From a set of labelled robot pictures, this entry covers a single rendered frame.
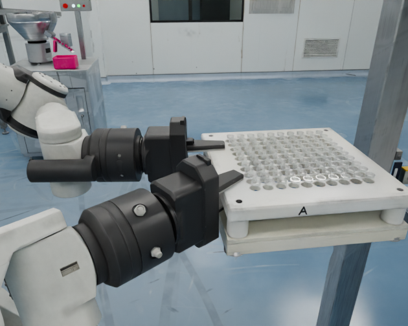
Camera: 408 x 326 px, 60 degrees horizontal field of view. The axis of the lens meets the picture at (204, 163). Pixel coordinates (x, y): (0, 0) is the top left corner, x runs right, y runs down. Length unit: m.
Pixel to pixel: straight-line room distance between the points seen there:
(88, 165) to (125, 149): 0.06
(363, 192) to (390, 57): 0.30
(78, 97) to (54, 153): 2.36
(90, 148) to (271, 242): 0.30
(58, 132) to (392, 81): 0.57
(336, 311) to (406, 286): 1.07
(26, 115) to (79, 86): 2.09
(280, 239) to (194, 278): 1.42
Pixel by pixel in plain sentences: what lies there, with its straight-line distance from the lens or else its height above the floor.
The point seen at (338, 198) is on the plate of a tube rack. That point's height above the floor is 1.07.
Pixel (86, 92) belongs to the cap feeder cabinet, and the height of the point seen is 0.58.
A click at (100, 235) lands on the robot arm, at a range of 0.36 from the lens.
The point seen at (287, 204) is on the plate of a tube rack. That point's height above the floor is 1.07.
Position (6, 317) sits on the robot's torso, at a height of 0.76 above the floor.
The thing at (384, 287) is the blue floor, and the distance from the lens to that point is 2.02.
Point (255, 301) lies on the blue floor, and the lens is 1.78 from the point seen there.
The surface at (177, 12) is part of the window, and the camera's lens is 5.59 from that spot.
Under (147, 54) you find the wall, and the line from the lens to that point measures 5.65.
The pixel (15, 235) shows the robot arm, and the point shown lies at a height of 1.13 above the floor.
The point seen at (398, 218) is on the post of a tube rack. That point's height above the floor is 1.04.
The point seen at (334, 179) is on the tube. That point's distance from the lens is 0.49.
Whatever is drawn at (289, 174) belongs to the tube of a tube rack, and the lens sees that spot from 0.49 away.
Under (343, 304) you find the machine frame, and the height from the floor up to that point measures 0.59.
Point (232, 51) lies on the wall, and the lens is 5.74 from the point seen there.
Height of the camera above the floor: 1.31
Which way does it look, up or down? 27 degrees down
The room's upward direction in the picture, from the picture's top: straight up
